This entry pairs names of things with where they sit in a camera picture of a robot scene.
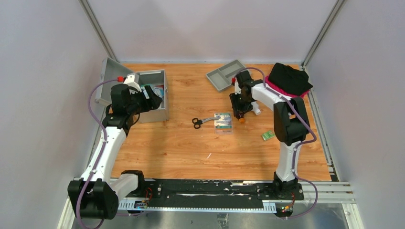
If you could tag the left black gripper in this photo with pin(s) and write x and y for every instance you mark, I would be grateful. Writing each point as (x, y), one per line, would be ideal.
(152, 103)

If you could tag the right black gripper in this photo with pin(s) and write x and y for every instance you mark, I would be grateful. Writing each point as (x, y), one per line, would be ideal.
(237, 106)

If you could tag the white medicine bottle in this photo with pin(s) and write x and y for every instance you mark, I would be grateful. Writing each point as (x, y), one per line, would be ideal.
(255, 108)

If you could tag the blue cotton pouch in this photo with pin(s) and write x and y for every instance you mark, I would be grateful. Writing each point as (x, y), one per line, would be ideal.
(158, 89)

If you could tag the grey metal case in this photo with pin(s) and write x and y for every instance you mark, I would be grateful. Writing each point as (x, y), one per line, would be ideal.
(151, 83)

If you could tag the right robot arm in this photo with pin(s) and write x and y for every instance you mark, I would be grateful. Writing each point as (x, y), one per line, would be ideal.
(291, 126)

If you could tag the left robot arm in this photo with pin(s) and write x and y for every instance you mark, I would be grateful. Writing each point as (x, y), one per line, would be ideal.
(94, 195)

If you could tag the bandage strip box pack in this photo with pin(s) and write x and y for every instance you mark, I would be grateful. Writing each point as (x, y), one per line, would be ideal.
(223, 124)

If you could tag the grey divider tray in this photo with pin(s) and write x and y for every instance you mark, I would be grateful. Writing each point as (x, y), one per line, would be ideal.
(221, 78)

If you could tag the pink folded cloth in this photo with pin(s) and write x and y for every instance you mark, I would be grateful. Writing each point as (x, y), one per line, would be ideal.
(279, 90)

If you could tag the small green packet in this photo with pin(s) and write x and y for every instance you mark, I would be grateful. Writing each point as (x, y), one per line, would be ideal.
(268, 135)

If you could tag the black folded cloth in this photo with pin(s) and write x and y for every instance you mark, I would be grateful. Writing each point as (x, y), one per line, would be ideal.
(289, 79)

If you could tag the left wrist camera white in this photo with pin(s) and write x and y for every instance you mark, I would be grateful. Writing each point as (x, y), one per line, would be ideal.
(131, 81)

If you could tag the black handled scissors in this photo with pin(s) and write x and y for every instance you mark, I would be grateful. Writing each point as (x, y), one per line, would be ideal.
(198, 122)

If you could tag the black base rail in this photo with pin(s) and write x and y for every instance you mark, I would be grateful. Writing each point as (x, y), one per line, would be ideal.
(211, 195)

